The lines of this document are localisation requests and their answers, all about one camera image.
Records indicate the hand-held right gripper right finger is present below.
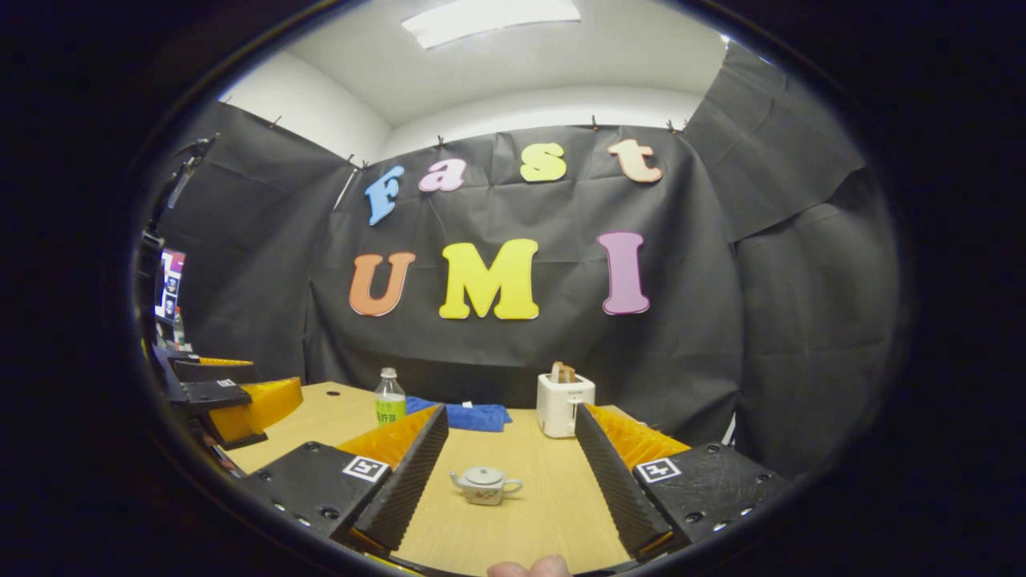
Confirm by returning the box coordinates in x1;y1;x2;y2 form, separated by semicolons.
574;403;794;562

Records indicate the black backdrop cloth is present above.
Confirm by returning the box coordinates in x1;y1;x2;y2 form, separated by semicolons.
148;40;899;482

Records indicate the clear green-label water bottle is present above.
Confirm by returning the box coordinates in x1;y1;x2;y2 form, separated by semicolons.
374;367;407;426

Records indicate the computer monitor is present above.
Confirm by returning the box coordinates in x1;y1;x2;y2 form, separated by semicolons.
156;248;187;321

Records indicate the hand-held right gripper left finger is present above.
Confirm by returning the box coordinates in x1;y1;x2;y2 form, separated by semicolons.
240;403;450;558

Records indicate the white toaster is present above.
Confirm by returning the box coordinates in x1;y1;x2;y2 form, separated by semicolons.
536;373;596;438

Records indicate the blue towel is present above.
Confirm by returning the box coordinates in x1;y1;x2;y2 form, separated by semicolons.
405;396;512;434

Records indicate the ceiling light panel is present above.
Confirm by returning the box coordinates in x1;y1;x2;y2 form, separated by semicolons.
401;0;582;49

